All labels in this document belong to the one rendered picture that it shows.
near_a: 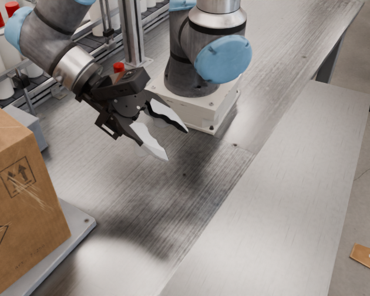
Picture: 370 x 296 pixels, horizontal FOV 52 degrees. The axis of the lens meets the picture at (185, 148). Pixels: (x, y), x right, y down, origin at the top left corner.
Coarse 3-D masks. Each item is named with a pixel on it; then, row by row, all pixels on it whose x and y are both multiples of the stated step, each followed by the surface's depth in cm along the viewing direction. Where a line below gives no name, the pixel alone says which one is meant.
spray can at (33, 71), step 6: (6, 6) 93; (12, 6) 93; (18, 6) 94; (12, 12) 94; (30, 66) 103; (36, 66) 104; (30, 72) 105; (36, 72) 105; (42, 72) 107; (30, 78) 106; (36, 78) 106
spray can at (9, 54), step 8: (0, 16) 91; (0, 24) 91; (0, 32) 92; (0, 40) 93; (0, 48) 94; (8, 48) 95; (8, 56) 96; (16, 56) 98; (8, 64) 97; (24, 72) 102; (16, 88) 102
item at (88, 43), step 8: (168, 0) 144; (152, 8) 139; (144, 16) 134; (120, 32) 126; (80, 40) 122; (88, 40) 122; (96, 40) 122; (104, 40) 122; (88, 48) 118; (96, 48) 119; (32, 80) 106; (40, 80) 106; (32, 88) 103; (16, 96) 100; (0, 104) 98; (8, 104) 98
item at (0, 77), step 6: (114, 12) 119; (90, 24) 112; (96, 24) 114; (78, 30) 110; (84, 30) 111; (72, 36) 108; (24, 60) 98; (30, 60) 98; (12, 66) 96; (18, 66) 96; (24, 66) 98; (6, 72) 94; (12, 72) 95; (0, 78) 93
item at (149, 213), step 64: (256, 0) 156; (320, 0) 156; (256, 64) 121; (320, 64) 121; (64, 128) 99; (256, 128) 99; (64, 192) 84; (128, 192) 84; (192, 192) 84; (128, 256) 72
